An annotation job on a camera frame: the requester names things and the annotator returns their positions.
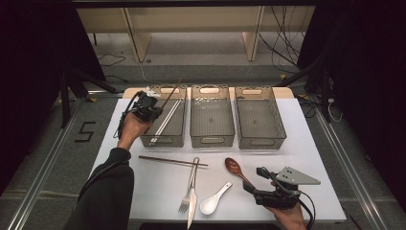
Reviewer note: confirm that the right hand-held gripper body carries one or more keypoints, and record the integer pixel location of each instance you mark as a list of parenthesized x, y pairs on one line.
[(277, 198)]

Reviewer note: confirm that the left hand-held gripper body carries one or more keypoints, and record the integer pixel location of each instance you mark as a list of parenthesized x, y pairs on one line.
[(145, 107)]

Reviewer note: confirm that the smoky clear plastic bin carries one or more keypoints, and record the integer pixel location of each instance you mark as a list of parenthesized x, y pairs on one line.
[(169, 127), (259, 121), (211, 119)]

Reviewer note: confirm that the reddish brown wooden spoon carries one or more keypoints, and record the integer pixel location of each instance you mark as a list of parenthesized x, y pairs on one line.
[(231, 164)]

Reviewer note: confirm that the white ceramic soup spoon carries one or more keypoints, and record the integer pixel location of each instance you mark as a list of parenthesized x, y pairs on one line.
[(209, 206)]

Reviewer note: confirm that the steel fork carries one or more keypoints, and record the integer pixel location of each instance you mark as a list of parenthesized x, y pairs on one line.
[(184, 206)]

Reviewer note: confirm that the person's right hand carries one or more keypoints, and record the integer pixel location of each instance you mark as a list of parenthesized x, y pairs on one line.
[(290, 218)]

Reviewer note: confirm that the person's left hand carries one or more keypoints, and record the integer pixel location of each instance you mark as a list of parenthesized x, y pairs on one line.
[(130, 129)]

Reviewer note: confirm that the white table sheet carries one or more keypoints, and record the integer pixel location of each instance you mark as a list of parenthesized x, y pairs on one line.
[(303, 143)]

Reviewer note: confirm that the steel table knife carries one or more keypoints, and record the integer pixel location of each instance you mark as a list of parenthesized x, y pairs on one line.
[(192, 211)]

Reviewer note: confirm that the black metal stand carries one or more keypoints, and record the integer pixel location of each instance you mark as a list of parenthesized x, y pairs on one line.
[(65, 102), (324, 89)]

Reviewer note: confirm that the light wooden table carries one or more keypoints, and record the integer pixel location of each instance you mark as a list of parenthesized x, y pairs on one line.
[(284, 93)]

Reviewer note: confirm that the light wooden desk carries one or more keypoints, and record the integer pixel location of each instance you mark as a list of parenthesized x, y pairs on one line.
[(191, 19)]

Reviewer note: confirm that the black overhead bar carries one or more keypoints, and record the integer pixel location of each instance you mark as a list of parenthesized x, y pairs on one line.
[(191, 3)]

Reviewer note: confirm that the black curtain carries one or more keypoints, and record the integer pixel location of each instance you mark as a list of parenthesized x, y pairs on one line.
[(32, 80), (373, 96)]

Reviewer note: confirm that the short aluminium rail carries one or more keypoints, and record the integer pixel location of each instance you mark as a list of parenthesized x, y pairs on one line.
[(105, 93)]

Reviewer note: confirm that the aluminium floor rail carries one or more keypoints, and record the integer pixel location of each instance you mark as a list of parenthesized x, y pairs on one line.
[(41, 179), (351, 166)]

